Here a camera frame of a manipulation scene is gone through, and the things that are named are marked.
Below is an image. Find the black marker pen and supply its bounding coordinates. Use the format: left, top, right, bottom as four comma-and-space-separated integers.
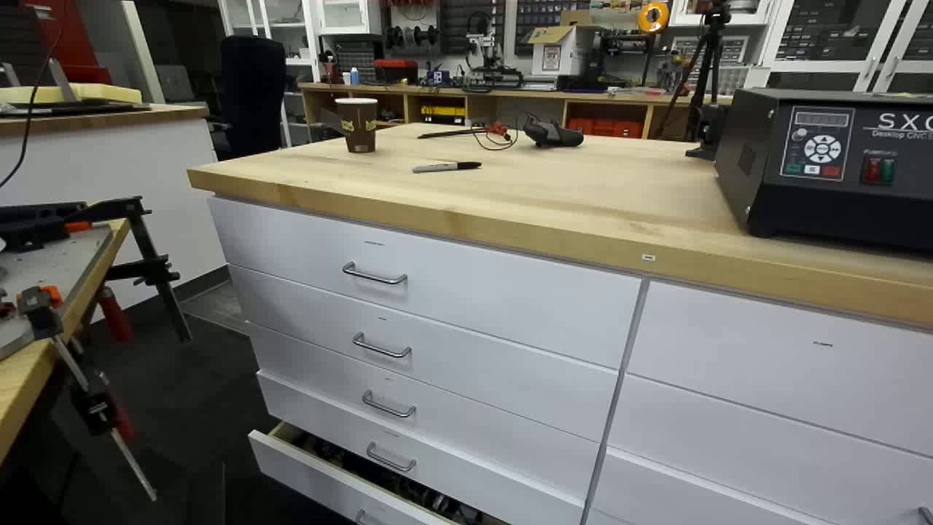
412, 161, 485, 174

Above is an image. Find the brown paper coffee cup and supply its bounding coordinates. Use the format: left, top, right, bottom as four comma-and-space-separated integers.
335, 96, 379, 155

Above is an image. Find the black handheld controller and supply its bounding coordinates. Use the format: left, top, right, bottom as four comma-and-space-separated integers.
522, 118, 583, 149

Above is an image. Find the white drawer cabinet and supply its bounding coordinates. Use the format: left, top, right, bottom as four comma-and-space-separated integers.
211, 199, 933, 525

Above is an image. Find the wooden back shelf bench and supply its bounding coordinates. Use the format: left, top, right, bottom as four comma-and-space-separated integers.
300, 82, 691, 140

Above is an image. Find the black office chair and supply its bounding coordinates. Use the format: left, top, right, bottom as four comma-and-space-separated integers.
220, 34, 287, 161

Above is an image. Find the black control box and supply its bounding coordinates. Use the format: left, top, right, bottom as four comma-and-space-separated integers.
716, 86, 933, 254

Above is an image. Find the red black bar clamp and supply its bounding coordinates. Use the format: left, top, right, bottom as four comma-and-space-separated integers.
17, 286, 157, 500

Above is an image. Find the wooden side workbench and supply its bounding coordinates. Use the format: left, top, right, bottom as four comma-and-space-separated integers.
0, 222, 133, 454

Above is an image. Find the thin black cable loop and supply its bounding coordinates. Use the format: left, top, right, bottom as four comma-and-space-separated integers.
474, 124, 520, 155

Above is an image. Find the red handled T wrench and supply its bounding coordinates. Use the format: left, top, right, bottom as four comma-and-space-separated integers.
417, 123, 512, 140

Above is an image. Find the black camera tripod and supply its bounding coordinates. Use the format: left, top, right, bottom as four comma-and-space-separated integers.
665, 0, 732, 161

